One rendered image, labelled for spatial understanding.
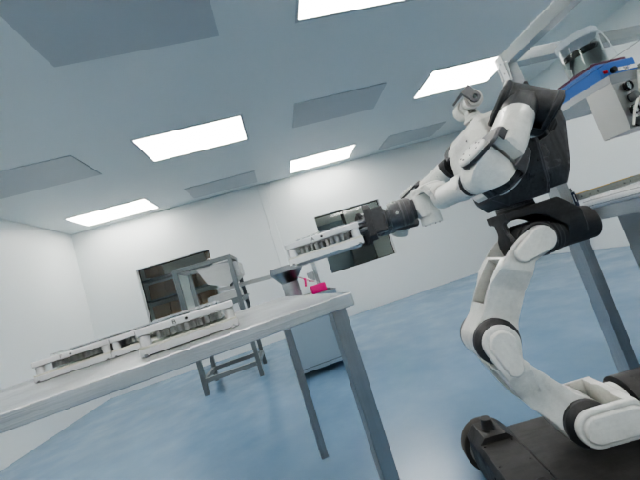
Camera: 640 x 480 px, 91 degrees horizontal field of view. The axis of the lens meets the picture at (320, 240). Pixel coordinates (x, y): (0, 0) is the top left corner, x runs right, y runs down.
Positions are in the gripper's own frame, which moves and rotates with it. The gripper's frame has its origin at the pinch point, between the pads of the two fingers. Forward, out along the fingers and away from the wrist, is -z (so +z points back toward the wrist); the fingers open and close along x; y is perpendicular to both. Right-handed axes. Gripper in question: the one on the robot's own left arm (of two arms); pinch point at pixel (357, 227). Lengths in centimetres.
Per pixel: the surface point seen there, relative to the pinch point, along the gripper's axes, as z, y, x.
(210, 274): -208, 244, -23
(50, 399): -61, -57, 20
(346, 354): -10.2, -25.3, 32.8
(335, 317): -10.1, -25.3, 23.2
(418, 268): 50, 542, 57
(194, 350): -38, -43, 20
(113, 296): -467, 355, -48
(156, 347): -54, -36, 18
